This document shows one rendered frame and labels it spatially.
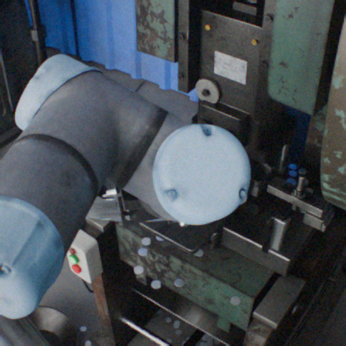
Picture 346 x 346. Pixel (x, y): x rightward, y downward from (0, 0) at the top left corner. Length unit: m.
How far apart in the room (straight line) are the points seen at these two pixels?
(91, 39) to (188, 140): 2.77
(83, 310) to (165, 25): 1.18
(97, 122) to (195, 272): 0.80
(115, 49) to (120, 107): 2.62
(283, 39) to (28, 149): 0.57
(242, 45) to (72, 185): 0.65
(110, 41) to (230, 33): 2.09
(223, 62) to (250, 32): 0.10
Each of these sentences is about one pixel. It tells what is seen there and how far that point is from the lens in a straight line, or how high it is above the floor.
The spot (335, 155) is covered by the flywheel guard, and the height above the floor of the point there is 1.20.
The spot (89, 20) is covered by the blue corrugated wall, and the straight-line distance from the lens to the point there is 3.07.
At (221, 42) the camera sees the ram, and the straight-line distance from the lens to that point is 0.95.
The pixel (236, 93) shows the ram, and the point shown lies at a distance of 0.98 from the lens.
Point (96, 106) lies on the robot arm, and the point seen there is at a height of 1.33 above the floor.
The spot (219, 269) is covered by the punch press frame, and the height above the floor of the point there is 0.65.
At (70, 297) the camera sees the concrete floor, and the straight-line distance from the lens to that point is 1.88.
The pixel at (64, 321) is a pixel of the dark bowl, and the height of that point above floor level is 0.05.
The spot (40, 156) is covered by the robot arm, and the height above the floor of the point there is 1.33.
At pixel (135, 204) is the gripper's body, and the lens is 0.52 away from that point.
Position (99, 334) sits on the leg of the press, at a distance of 1.75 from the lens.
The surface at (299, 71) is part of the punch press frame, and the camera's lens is 0.84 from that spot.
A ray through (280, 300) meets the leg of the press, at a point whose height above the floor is 0.64.
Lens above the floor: 1.53
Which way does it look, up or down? 42 degrees down
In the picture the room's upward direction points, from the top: straight up
